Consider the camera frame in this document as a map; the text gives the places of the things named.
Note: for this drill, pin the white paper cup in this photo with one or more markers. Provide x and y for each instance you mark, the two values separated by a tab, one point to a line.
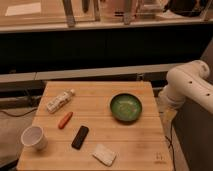
34	137

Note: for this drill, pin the black rectangular block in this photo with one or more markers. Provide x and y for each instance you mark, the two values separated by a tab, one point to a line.
80	137

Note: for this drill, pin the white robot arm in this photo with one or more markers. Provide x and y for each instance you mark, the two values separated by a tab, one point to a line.
188	81

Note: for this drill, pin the green ceramic bowl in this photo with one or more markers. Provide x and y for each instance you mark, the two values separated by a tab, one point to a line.
126	107

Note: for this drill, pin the white sponge block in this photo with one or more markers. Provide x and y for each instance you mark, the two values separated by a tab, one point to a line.
104	155

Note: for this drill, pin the white plastic bottle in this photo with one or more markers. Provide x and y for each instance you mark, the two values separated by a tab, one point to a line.
59	101

